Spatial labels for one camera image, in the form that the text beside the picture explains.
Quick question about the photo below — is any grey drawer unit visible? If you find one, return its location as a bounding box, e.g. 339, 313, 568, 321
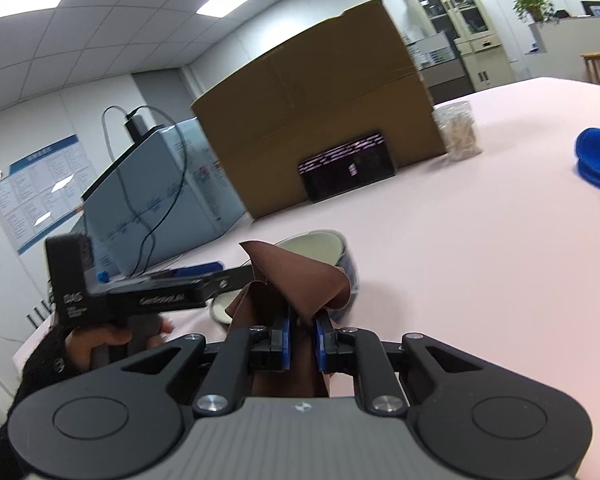
402, 30, 473, 106

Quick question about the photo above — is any brown cardboard box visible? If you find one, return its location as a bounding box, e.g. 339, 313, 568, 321
190, 0, 448, 220

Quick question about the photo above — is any black smartphone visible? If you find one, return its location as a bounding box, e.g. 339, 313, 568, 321
298, 132, 397, 204

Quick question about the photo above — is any wooden stool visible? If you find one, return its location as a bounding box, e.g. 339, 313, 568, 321
580, 51, 600, 88

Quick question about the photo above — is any beige glass door cabinet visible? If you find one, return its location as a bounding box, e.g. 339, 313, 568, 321
405, 0, 518, 93

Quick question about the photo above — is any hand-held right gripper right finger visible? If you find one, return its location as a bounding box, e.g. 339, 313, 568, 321
312, 311, 501, 414

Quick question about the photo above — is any person's left hand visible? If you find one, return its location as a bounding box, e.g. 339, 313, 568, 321
65, 319, 175, 376

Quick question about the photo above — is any black power adapter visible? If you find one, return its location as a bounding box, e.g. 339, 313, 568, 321
125, 107, 153, 141

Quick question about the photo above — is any blue wall poster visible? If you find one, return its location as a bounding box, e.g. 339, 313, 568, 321
0, 133, 101, 257

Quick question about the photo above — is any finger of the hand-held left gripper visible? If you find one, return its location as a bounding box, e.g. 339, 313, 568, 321
145, 261, 224, 281
205, 266, 255, 303

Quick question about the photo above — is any green potted plant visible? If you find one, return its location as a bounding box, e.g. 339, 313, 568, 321
511, 0, 558, 23

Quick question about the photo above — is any clear cotton swab container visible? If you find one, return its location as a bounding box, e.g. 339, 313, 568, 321
431, 101, 482, 161

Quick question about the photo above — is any black cable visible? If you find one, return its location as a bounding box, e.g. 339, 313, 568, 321
137, 105, 188, 273
101, 105, 133, 171

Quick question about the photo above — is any white reception counter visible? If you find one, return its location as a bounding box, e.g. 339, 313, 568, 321
527, 12, 600, 88

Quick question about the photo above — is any brown cloth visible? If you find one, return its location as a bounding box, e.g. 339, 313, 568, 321
225, 240, 353, 398

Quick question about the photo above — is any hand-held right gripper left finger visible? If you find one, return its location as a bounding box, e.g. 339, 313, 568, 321
105, 309, 294, 414

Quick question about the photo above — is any large light blue carton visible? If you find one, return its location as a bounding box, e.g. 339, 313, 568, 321
80, 117, 248, 278

